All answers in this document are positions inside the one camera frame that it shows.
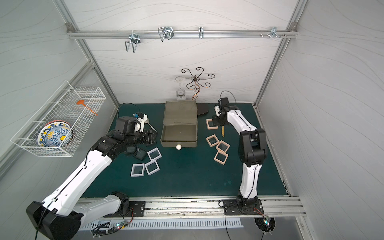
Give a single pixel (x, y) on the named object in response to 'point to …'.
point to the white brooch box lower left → (138, 170)
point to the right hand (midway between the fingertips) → (217, 121)
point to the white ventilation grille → (127, 224)
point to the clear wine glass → (180, 94)
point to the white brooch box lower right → (151, 167)
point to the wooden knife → (223, 131)
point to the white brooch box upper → (154, 154)
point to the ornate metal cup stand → (195, 79)
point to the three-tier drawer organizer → (179, 129)
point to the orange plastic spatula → (81, 102)
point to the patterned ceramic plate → (55, 134)
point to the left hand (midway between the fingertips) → (154, 133)
